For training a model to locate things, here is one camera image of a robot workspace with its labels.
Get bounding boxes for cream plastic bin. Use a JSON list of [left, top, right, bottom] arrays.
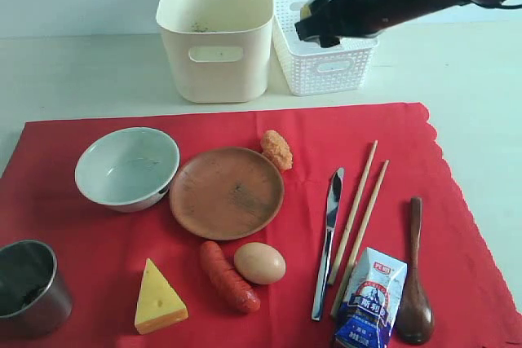
[[156, 0, 274, 104]]

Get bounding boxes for pale green ceramic bowl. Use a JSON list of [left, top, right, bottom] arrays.
[[74, 127, 180, 213]]

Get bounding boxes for stainless steel cup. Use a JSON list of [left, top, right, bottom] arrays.
[[1, 240, 73, 341]]

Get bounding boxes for left wooden chopstick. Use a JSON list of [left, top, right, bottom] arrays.
[[327, 140, 378, 286]]

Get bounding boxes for white perforated plastic basket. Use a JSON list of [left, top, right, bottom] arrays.
[[272, 0, 378, 96]]

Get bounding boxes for red table cloth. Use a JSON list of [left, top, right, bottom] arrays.
[[1, 103, 521, 347]]

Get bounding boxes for orange fried nugget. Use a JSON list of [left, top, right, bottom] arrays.
[[260, 130, 293, 171]]

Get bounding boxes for brown egg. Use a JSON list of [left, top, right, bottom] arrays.
[[233, 242, 286, 285]]

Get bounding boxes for wooden chopstick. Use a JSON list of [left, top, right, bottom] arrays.
[[330, 160, 389, 319], [327, 140, 378, 286]]

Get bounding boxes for red sausage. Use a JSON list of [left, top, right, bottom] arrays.
[[199, 240, 261, 314]]

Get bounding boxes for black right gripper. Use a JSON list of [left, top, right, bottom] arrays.
[[294, 0, 449, 48]]

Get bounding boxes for brown wooden plate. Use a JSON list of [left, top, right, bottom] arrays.
[[169, 147, 285, 240]]

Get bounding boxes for yellow lemon with sticker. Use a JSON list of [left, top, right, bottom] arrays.
[[299, 0, 327, 20]]

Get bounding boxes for blue white milk carton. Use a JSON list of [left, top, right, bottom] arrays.
[[332, 247, 407, 348]]

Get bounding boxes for right wooden chopstick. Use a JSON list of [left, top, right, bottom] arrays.
[[330, 160, 389, 319]]

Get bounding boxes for silver table knife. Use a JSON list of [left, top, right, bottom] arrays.
[[311, 167, 344, 321]]

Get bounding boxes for dark wooden spoon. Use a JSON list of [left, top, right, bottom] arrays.
[[396, 196, 435, 346]]

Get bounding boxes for yellow cheese wedge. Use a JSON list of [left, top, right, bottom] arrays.
[[134, 258, 188, 335]]

